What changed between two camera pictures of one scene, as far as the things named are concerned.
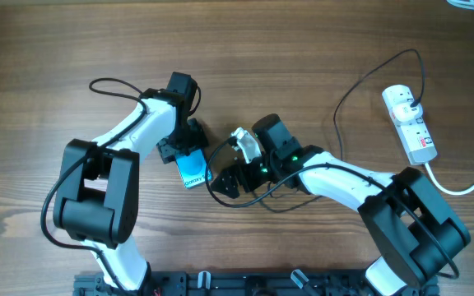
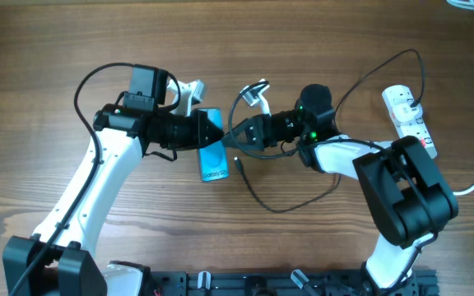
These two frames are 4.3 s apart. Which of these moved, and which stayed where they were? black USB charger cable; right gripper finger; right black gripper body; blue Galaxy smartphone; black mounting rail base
Moved: right black gripper body; blue Galaxy smartphone; right gripper finger; black USB charger cable
Stayed: black mounting rail base
